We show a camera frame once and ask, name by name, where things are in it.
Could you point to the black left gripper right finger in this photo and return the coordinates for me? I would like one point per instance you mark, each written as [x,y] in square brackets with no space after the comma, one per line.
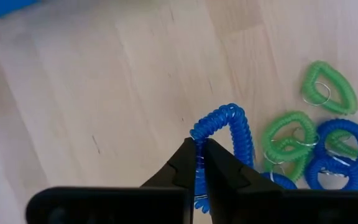
[244,202]

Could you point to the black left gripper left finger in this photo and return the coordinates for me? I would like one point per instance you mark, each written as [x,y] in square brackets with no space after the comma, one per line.
[166,202]

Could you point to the blue plastic basket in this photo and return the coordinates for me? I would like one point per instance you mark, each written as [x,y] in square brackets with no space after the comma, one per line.
[2,7]

